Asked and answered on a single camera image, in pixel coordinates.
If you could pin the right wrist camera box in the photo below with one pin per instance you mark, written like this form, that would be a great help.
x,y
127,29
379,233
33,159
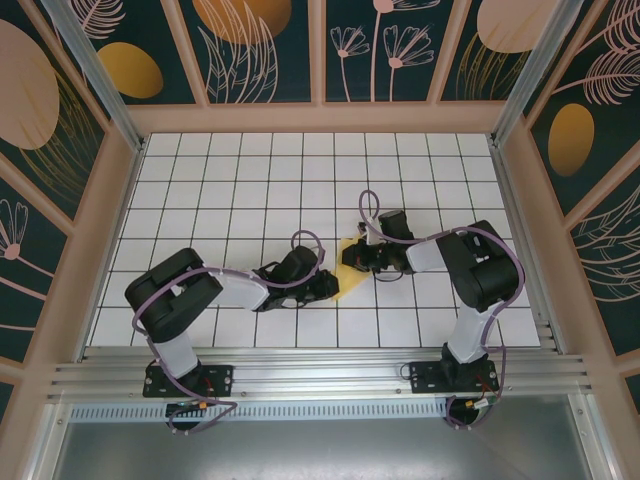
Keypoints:
x,y
370,235

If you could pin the aluminium corner post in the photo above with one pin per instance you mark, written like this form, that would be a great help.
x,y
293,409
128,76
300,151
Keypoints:
x,y
525,75
100,85

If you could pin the grey metal base panel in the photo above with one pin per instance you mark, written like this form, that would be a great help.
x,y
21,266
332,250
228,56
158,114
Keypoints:
x,y
320,450

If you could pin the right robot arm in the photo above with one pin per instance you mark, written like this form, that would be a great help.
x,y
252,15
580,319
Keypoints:
x,y
485,275

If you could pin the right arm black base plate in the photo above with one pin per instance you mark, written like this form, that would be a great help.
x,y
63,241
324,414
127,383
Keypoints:
x,y
425,377

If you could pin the long aluminium mounting rail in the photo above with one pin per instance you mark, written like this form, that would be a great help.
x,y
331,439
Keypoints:
x,y
320,370

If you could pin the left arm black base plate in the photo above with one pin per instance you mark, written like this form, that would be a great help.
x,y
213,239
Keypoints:
x,y
220,375

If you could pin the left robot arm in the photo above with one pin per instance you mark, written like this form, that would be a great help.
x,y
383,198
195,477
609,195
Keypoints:
x,y
170,295

